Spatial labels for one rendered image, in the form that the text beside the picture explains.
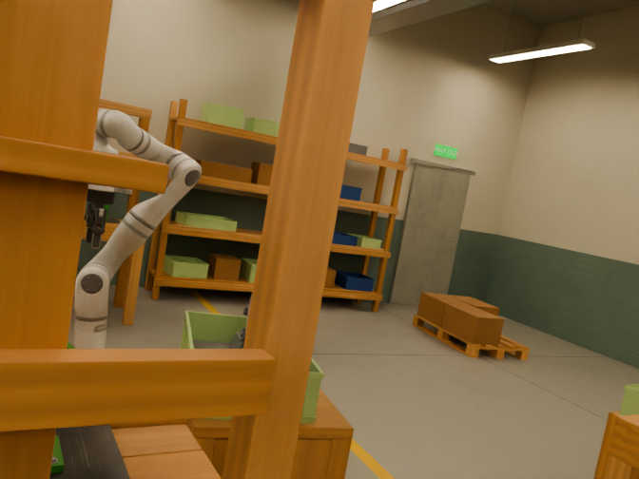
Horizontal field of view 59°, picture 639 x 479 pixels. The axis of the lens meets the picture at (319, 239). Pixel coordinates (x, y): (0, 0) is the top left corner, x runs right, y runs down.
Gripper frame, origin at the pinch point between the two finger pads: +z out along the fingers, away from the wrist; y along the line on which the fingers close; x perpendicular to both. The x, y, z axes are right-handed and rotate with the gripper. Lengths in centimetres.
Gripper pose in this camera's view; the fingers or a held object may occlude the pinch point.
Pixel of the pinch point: (92, 243)
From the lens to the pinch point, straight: 156.5
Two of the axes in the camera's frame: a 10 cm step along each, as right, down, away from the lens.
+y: 4.9, 1.7, -8.5
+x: 8.5, 1.0, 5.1
